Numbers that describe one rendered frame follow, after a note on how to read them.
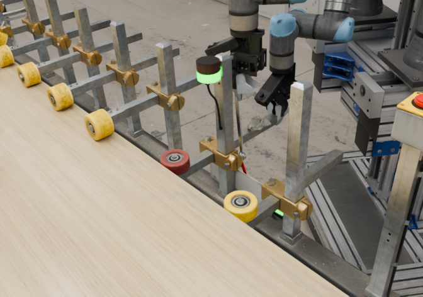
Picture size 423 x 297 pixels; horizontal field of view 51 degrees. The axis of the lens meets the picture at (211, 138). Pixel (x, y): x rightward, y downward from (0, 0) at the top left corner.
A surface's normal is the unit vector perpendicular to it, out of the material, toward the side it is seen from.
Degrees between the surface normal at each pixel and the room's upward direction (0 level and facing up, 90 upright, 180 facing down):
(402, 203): 90
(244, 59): 90
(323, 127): 0
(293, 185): 90
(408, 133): 90
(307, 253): 0
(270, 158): 0
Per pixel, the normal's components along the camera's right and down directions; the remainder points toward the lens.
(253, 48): -0.46, 0.51
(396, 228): -0.73, 0.41
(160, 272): -0.05, -0.83
